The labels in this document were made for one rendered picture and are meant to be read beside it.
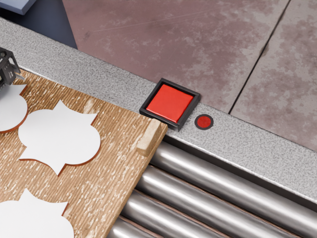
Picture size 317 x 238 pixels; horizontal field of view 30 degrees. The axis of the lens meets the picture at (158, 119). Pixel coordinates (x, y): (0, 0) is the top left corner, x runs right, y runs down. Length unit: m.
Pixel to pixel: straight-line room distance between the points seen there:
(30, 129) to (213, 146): 0.30
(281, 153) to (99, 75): 0.35
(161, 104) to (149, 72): 1.23
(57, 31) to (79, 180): 0.66
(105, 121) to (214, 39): 1.36
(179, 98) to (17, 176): 0.29
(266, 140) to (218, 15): 1.45
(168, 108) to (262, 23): 1.41
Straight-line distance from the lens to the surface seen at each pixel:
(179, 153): 0.95
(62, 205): 0.91
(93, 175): 0.93
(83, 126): 0.97
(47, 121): 0.99
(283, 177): 0.94
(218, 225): 0.91
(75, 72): 1.08
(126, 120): 0.97
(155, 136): 0.94
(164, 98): 1.00
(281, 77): 2.19
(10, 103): 1.03
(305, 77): 2.20
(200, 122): 0.98
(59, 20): 1.51
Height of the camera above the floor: 1.74
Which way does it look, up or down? 56 degrees down
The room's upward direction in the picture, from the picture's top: 10 degrees counter-clockwise
